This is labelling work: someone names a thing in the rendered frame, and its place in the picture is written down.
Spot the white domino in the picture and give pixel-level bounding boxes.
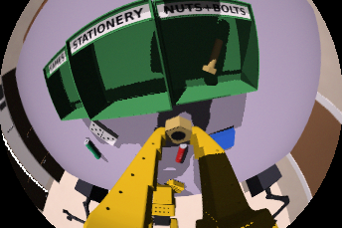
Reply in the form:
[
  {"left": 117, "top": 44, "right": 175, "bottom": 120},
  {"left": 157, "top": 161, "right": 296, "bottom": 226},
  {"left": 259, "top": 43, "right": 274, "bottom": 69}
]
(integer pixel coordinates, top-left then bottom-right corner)
[{"left": 89, "top": 120, "right": 118, "bottom": 145}]

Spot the green bin rack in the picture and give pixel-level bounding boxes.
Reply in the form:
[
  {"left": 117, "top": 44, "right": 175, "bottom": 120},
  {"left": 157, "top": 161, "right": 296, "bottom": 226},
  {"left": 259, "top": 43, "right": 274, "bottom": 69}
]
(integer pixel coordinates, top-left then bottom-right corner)
[{"left": 43, "top": 0, "right": 259, "bottom": 120}]

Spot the red aaa battery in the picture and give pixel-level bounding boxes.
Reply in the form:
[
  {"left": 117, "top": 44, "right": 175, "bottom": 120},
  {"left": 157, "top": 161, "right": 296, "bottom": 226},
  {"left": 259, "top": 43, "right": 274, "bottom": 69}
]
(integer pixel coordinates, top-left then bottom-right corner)
[{"left": 176, "top": 143, "right": 187, "bottom": 162}]

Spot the green battery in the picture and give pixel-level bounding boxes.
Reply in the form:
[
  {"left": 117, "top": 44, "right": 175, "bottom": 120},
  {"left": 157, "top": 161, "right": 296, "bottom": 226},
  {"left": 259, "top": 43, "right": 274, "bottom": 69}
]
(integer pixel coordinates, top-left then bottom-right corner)
[{"left": 84, "top": 139, "right": 101, "bottom": 159}]

